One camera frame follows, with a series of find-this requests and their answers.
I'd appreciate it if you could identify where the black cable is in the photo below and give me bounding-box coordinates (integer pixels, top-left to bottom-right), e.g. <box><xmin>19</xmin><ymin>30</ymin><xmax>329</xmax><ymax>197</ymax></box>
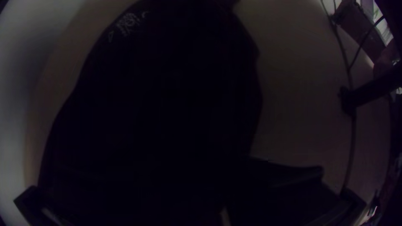
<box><xmin>347</xmin><ymin>15</ymin><xmax>387</xmax><ymax>71</ymax></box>

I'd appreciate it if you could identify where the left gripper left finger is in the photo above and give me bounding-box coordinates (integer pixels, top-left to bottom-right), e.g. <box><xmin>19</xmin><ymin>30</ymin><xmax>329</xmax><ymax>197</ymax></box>
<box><xmin>105</xmin><ymin>157</ymin><xmax>224</xmax><ymax>226</ymax></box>

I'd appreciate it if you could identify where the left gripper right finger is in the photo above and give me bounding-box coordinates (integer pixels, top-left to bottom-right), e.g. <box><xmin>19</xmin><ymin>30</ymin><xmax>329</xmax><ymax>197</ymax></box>
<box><xmin>224</xmin><ymin>154</ymin><xmax>348</xmax><ymax>226</ymax></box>

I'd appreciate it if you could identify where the black t-shirt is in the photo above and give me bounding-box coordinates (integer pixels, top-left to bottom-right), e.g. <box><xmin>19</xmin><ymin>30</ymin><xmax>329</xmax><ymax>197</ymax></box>
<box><xmin>37</xmin><ymin>0</ymin><xmax>264</xmax><ymax>226</ymax></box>

